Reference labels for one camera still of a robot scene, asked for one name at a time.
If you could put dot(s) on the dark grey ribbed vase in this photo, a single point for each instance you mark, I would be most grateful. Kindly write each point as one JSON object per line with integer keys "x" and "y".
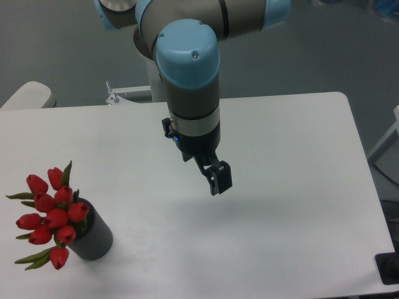
{"x": 97, "y": 238}

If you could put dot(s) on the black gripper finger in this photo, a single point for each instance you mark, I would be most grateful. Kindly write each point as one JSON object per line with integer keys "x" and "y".
{"x": 220, "y": 176}
{"x": 205, "y": 163}

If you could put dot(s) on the red tulip bouquet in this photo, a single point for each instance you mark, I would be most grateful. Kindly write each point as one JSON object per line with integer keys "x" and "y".
{"x": 60, "y": 216}

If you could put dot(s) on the black table clamp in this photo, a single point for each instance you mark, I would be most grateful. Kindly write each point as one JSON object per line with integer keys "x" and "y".
{"x": 387, "y": 264}

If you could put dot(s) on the white chair back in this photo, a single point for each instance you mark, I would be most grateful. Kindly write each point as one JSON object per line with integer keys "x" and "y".
{"x": 32, "y": 95}

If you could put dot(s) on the white furniture frame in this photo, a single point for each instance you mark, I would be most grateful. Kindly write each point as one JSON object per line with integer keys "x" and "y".
{"x": 385, "y": 142}

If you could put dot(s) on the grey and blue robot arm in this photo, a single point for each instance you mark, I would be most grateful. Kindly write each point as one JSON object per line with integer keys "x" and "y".
{"x": 181, "y": 38}

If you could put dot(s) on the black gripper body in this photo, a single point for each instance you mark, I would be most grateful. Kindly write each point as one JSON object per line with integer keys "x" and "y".
{"x": 202, "y": 148}

